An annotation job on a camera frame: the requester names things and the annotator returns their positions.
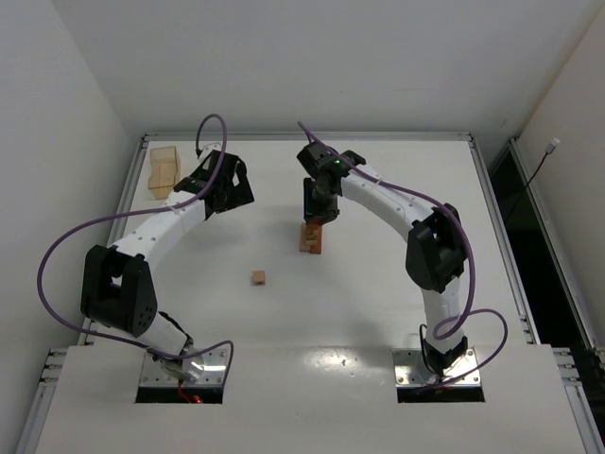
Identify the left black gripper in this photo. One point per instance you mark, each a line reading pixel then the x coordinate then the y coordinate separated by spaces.
pixel 232 184

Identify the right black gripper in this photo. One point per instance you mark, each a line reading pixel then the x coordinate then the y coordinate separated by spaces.
pixel 319 211

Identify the long light wood block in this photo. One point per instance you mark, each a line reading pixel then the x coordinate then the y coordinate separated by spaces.
pixel 304 246

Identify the long reddish wood block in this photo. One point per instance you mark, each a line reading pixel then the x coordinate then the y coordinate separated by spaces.
pixel 317 247

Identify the pale wooden cube block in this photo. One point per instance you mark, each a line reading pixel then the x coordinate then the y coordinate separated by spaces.
pixel 258 278

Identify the transparent orange plastic box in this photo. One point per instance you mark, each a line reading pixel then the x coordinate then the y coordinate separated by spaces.
pixel 165 171

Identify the grooved light wood block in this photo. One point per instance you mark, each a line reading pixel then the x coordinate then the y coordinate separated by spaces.
pixel 311 234

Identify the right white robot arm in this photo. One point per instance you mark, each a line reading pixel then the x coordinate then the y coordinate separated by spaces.
pixel 435 250

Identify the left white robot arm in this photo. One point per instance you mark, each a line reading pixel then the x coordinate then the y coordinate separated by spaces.
pixel 118 289

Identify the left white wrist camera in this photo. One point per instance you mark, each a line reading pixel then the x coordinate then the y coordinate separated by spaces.
pixel 208 149

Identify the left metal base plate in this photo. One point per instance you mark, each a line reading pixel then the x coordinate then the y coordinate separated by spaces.
pixel 205 371

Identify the metal base plate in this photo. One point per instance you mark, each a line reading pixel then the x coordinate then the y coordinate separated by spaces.
pixel 205 371
pixel 411 373

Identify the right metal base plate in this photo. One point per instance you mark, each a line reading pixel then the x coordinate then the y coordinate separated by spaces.
pixel 411 373

